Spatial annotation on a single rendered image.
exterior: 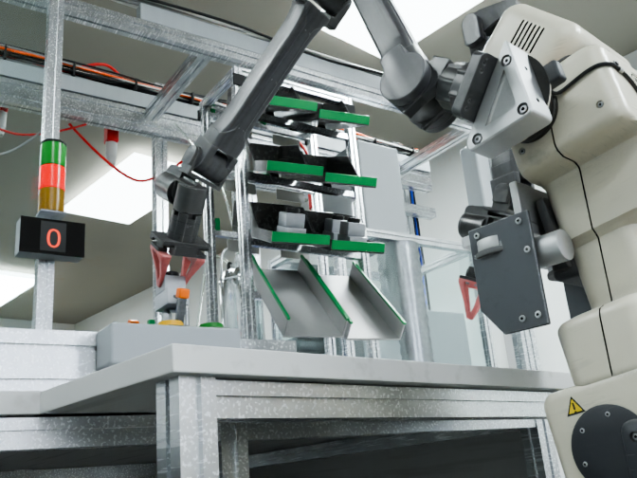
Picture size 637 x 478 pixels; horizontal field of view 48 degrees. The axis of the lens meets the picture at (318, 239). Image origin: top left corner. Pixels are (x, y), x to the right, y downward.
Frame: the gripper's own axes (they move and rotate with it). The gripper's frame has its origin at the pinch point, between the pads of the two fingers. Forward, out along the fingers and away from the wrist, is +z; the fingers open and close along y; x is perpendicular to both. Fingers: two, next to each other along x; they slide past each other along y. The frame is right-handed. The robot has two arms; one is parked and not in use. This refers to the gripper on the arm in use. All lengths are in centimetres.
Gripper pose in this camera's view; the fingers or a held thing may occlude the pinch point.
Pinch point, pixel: (171, 283)
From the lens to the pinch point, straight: 140.5
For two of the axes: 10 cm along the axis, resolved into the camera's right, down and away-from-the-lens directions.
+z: -2.5, 9.5, 1.9
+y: -8.3, -1.1, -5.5
